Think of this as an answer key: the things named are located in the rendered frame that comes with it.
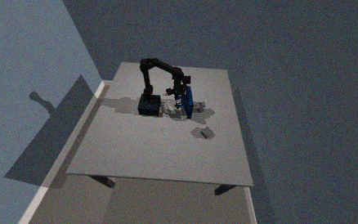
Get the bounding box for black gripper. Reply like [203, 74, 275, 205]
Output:
[166, 83, 188, 96]

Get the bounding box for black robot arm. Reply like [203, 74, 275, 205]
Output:
[140, 58, 190, 102]

